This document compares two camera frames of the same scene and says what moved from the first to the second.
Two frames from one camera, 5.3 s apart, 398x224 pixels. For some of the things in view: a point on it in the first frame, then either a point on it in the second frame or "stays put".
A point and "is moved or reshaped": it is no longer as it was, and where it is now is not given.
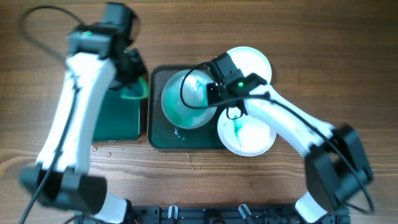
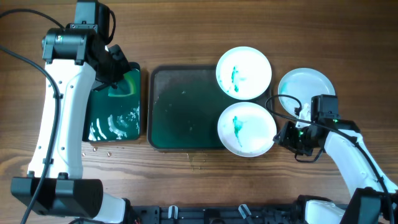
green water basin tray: x=119 y=119 stays put
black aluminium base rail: x=229 y=214 stays put
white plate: x=244 y=135 stays put
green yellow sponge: x=138 y=91 is moved or reshaped
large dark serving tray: x=163 y=134 stays put
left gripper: x=138 y=69 → x=122 y=66
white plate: x=195 y=93 → x=303 y=84
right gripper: x=213 y=100 → x=285 y=137
